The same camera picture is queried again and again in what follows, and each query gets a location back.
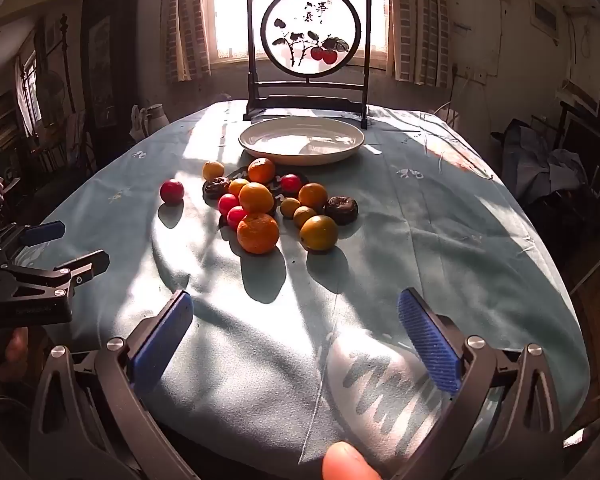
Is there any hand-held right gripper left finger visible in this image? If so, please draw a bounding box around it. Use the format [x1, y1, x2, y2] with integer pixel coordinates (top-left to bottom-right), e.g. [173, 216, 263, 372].
[29, 290, 201, 480]

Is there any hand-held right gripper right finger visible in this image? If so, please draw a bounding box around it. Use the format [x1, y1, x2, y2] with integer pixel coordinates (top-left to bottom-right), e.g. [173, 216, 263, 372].
[397, 287, 566, 480]

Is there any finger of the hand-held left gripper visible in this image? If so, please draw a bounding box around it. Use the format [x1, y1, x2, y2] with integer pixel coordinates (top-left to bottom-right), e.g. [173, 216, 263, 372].
[0, 250, 111, 307]
[0, 220, 66, 261]

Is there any bumpy mandarin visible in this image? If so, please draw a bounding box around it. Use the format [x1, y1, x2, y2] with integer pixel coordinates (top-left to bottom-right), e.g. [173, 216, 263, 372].
[247, 157, 277, 184]
[237, 213, 280, 255]

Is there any yellowish smooth orange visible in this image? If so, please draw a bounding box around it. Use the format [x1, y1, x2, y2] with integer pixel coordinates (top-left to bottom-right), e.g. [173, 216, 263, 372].
[300, 215, 339, 252]

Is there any dark brown mangosteen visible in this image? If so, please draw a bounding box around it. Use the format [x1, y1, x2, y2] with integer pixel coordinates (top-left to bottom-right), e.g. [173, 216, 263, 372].
[323, 196, 359, 226]
[203, 177, 232, 200]

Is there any white oval plate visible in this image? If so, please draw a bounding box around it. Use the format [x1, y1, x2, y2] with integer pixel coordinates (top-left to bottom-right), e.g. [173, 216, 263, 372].
[238, 116, 366, 167]

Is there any person's left hand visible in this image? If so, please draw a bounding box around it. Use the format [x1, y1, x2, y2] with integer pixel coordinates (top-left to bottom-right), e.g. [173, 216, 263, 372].
[0, 327, 31, 382]

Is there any person's right hand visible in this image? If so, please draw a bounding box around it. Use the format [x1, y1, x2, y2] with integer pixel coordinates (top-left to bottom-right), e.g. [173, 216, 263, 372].
[322, 441, 388, 480]

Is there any light blue tablecloth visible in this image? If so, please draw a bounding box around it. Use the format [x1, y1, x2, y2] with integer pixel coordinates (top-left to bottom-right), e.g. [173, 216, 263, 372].
[35, 100, 593, 466]

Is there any white pitcher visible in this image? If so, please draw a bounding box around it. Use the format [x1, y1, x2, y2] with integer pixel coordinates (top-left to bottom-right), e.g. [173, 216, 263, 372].
[140, 104, 170, 138]

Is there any tall dark framed picture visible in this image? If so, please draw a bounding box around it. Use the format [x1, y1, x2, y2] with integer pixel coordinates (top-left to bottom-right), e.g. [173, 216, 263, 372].
[80, 0, 141, 156]

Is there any pile of clothes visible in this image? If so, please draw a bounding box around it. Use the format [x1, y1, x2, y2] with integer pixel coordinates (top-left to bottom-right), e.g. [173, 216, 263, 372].
[500, 120, 596, 201]

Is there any patterned curtain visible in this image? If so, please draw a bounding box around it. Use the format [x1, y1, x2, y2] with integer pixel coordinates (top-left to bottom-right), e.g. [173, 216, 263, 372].
[387, 0, 453, 83]
[162, 0, 216, 83]

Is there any bright window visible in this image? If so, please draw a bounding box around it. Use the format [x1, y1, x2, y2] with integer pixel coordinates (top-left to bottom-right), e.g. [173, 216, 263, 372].
[207, 0, 396, 66]

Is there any white wall outlet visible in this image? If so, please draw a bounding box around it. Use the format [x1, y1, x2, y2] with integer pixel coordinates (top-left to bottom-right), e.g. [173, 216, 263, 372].
[452, 62, 486, 81]

